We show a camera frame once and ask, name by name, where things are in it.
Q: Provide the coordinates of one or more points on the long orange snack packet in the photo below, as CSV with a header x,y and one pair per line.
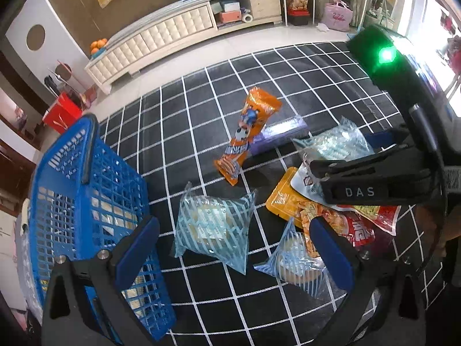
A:
x,y
248,126

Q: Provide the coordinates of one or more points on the orange box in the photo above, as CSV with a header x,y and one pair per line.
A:
x,y
230,16

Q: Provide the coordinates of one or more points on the white tape roll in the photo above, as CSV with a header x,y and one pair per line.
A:
x,y
247,17

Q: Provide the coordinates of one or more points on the red snack packet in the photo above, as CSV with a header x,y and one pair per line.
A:
x,y
360,227

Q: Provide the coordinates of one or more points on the pink bag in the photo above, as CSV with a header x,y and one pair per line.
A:
x,y
336,16

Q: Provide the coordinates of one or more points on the white crumpled paper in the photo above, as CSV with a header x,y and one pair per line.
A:
x,y
322,26

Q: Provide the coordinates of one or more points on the blue plastic basket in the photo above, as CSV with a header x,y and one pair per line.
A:
x,y
72,187

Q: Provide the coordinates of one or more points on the white cartoon snack packet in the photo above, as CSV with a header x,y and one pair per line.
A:
x,y
306,184

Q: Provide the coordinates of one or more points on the pile of oranges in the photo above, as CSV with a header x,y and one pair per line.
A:
x,y
97,46

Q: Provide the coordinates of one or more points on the cream tv cabinet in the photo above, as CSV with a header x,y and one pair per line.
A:
x,y
162,32

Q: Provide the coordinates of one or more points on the chips print snack packet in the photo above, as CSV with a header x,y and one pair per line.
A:
x,y
317,213

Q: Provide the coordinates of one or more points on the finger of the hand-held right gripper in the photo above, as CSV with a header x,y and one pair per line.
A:
x,y
360,173
381,139

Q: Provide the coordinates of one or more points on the clear teal print packet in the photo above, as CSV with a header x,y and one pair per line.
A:
x,y
335,142

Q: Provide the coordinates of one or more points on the striped clear bread packet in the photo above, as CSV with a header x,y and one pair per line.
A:
x,y
212,223
295,263

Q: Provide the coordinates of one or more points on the purple box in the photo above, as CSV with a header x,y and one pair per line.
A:
x,y
284,131

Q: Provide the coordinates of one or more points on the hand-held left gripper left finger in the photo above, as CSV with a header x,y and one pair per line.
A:
x,y
138,250

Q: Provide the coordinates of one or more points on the standing mirror white frame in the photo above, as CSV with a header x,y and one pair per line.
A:
x,y
381,3

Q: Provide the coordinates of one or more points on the food print box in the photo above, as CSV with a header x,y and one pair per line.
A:
x,y
298,0

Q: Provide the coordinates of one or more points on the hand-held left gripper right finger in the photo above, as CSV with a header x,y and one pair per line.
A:
x,y
331,256

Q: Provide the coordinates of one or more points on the red black box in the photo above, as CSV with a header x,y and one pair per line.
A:
x,y
299,18

